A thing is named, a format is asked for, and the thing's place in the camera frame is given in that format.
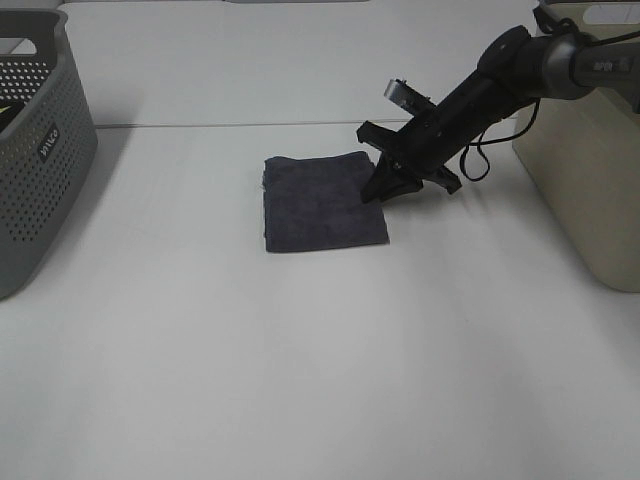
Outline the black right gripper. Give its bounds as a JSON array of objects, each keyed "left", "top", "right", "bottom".
[{"left": 356, "top": 107, "right": 461, "bottom": 203}]

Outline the dark grey towel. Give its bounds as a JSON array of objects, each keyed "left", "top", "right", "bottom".
[{"left": 262, "top": 151, "right": 389, "bottom": 254}]

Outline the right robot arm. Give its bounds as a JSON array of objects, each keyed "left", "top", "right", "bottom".
[{"left": 357, "top": 26, "right": 639, "bottom": 203}]

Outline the beige plastic bin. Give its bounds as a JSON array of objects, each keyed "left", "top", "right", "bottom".
[{"left": 513, "top": 1, "right": 639, "bottom": 293}]

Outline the grey perforated plastic basket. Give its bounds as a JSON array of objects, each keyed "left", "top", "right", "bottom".
[{"left": 1, "top": 9, "right": 98, "bottom": 298}]

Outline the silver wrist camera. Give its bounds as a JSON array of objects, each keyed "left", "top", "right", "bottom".
[{"left": 384, "top": 79, "right": 436, "bottom": 116}]

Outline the black cable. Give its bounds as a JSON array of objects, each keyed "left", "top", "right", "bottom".
[{"left": 459, "top": 2, "right": 640, "bottom": 182}]

